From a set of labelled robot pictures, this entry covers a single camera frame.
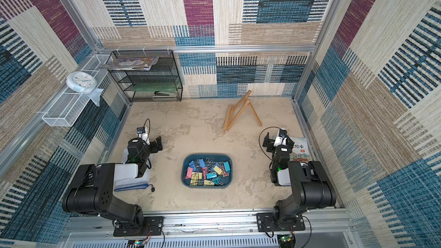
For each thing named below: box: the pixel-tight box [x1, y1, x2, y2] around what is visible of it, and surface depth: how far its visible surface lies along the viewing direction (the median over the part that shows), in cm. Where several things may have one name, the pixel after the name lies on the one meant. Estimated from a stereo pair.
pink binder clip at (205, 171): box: [202, 166, 208, 180], surface depth 87 cm
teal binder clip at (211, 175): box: [206, 172, 218, 180], surface depth 86 cm
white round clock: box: [66, 71, 98, 95], surface depth 76 cm
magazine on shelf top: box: [99, 57, 159, 71], surface depth 89 cm
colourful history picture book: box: [289, 136, 310, 162], surface depth 96 cm
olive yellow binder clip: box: [203, 179, 215, 186], surface depth 84 cm
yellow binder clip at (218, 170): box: [213, 165, 224, 176], surface depth 87 cm
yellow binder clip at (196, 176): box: [190, 172, 203, 186], surface depth 87 cm
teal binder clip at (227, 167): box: [223, 161, 231, 174], surface depth 89 cm
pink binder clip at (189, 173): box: [185, 167, 193, 180], surface depth 87 cm
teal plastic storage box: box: [180, 153, 234, 190], surface depth 87 cm
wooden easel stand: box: [222, 89, 263, 133], surface depth 104 cm
